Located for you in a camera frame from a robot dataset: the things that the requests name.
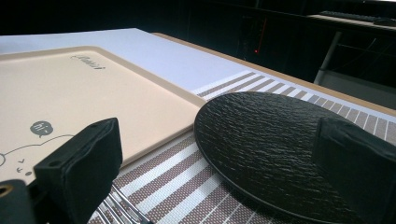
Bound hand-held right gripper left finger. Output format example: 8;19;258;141
33;117;123;224

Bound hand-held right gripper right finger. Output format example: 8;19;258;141
312;117;396;224

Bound silver metal fork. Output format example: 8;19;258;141
94;184;154;224

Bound beige plastic tray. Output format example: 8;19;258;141
0;45;207;187

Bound black textured plate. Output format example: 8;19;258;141
193;91;368;224

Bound brown striped placemat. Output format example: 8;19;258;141
86;70;396;224

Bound grey metal stand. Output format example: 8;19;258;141
313;31;344;86

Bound dark keyboard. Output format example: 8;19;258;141
318;10;379;23

